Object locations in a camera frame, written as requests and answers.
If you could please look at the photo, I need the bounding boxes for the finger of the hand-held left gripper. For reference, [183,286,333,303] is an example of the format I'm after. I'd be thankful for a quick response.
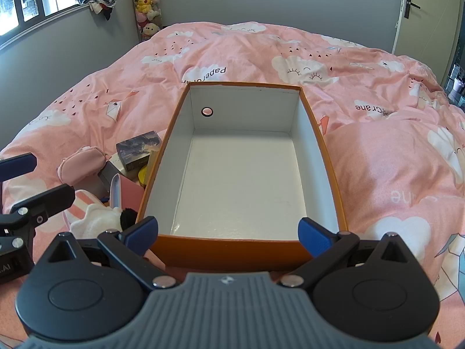
[0,154,37,181]
[0,184,76,250]

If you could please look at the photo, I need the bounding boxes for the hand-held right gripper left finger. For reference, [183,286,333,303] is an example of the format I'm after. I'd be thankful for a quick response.
[44,216,178,291]

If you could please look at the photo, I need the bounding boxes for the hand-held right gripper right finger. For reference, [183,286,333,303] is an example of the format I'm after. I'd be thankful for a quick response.
[279,217,415,291]

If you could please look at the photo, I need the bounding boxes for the dark grey box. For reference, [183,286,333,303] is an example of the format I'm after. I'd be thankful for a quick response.
[98,160,126,197]

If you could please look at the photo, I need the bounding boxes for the dark printed card box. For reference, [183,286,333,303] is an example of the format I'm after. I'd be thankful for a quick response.
[116,131,162,171]

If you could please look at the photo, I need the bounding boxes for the orange cardboard box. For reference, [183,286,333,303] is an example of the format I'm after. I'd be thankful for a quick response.
[135,82,350,271]

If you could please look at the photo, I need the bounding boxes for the pink striped cloth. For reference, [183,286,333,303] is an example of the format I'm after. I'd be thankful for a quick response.
[62,189,106,226]

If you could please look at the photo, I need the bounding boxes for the white plush toy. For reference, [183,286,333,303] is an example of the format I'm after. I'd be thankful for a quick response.
[69,204,137,241]

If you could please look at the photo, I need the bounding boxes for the pink pouch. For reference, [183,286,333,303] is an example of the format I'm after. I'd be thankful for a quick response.
[57,146,108,184]

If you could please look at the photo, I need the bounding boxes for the pink cloud print blanket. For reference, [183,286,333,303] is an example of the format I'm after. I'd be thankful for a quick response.
[0,22,465,349]

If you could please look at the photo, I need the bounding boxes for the clear column of plush toys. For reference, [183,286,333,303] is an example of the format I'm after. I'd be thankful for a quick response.
[129,0,163,40]

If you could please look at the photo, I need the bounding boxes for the beige door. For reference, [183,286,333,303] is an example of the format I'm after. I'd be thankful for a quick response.
[391,0,464,57]

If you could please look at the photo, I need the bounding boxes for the black door handle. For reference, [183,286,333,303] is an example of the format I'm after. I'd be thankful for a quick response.
[403,0,421,19]

